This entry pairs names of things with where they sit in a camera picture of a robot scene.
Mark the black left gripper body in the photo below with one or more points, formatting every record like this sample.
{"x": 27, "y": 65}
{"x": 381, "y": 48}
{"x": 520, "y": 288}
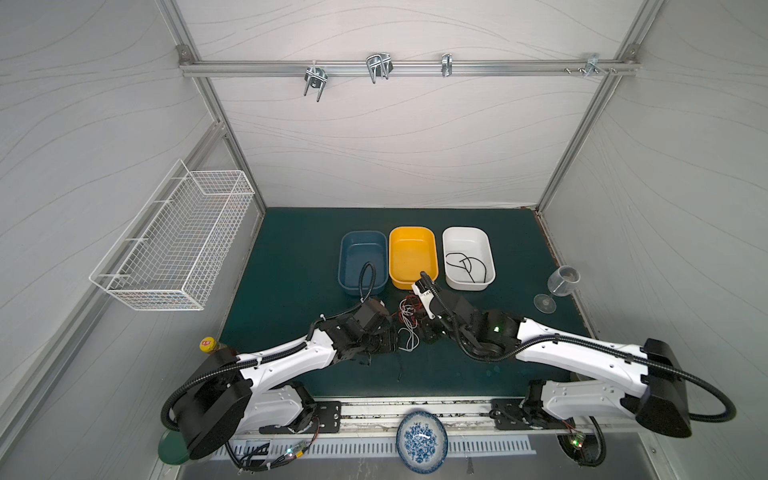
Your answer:
{"x": 381, "y": 341}

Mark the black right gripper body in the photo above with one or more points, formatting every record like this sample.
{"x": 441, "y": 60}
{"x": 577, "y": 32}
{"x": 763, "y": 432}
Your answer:
{"x": 437, "y": 318}

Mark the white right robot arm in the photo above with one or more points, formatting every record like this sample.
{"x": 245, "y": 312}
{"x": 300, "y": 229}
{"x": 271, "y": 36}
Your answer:
{"x": 644, "y": 383}

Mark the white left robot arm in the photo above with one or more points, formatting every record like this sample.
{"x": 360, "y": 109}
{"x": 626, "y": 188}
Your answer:
{"x": 233, "y": 393}

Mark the white plastic bin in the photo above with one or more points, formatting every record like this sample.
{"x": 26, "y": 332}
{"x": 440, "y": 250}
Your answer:
{"x": 468, "y": 259}

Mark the blue plastic bin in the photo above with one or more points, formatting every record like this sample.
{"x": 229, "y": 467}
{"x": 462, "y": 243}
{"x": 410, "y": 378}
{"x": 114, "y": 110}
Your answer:
{"x": 363, "y": 261}

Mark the yellow plastic bin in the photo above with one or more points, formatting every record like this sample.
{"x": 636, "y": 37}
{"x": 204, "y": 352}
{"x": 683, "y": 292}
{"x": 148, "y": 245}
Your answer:
{"x": 412, "y": 250}

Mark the clear plastic lid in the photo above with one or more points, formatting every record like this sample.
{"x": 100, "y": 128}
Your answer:
{"x": 545, "y": 303}

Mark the clear measuring cup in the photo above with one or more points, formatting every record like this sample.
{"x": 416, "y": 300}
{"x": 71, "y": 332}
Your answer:
{"x": 563, "y": 281}

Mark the blue white patterned plate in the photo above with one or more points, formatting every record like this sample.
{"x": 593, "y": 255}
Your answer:
{"x": 422, "y": 442}

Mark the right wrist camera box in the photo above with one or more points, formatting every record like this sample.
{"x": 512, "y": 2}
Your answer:
{"x": 425, "y": 295}

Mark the white wire basket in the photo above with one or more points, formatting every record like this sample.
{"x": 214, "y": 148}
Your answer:
{"x": 170, "y": 254}

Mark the metal crossbar rail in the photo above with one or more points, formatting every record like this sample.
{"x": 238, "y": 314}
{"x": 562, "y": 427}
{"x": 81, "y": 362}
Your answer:
{"x": 447, "y": 67}

